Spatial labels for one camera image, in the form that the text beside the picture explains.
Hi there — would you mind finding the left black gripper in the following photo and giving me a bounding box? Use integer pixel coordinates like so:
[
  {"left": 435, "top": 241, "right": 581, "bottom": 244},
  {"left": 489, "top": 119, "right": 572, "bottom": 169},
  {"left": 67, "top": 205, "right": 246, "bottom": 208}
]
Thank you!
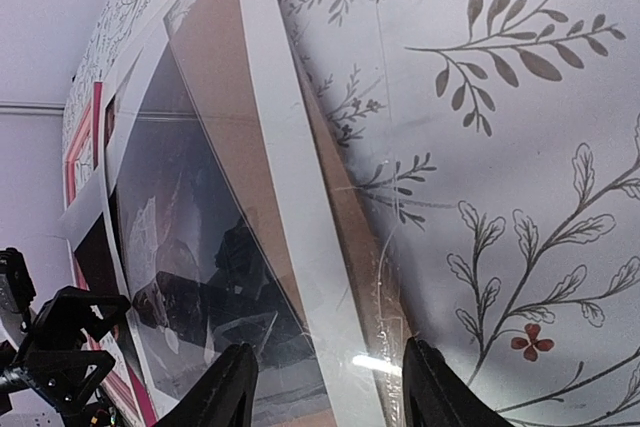
[{"left": 1, "top": 286, "right": 131, "bottom": 417}]

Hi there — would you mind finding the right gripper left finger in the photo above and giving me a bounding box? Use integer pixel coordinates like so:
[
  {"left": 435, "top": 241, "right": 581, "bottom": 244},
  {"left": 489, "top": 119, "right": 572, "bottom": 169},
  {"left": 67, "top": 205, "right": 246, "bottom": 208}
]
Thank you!
[{"left": 163, "top": 343, "right": 258, "bottom": 427}]

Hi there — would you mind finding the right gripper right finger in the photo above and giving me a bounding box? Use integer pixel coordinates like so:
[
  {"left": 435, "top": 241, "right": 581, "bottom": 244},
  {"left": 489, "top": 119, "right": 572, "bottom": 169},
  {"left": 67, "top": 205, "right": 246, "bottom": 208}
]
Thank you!
[{"left": 402, "top": 337, "right": 511, "bottom": 427}]

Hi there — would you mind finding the dark photo print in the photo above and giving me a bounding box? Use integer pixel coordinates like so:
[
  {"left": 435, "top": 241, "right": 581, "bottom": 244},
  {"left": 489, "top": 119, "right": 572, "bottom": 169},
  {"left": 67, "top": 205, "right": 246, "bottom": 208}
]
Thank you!
[{"left": 69, "top": 96, "right": 159, "bottom": 423}]

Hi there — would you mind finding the clear acrylic sheet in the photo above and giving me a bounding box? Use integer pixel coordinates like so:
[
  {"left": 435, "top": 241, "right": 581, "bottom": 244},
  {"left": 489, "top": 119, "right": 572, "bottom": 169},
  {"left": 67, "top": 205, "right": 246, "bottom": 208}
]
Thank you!
[{"left": 115, "top": 0, "right": 332, "bottom": 426}]

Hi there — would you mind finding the white mat board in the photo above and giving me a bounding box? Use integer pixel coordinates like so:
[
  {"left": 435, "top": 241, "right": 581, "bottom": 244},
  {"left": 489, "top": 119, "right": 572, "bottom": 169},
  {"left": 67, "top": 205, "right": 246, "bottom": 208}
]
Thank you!
[{"left": 63, "top": 0, "right": 385, "bottom": 426}]

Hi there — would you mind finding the pink wooden picture frame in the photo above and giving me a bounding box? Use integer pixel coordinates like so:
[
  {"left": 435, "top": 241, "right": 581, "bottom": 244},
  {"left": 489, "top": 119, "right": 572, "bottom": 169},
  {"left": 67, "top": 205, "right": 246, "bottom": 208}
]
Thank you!
[{"left": 62, "top": 80, "right": 159, "bottom": 426}]

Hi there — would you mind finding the floral table mat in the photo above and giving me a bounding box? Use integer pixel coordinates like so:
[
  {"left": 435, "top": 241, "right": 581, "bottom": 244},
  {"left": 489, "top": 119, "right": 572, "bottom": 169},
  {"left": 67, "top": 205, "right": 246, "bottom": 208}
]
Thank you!
[{"left": 62, "top": 0, "right": 640, "bottom": 427}]

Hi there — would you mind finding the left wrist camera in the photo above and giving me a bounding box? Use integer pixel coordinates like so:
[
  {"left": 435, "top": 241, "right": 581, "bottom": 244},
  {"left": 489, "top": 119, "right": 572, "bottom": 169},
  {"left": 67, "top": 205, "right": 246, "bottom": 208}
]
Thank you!
[{"left": 1, "top": 247, "right": 36, "bottom": 333}]

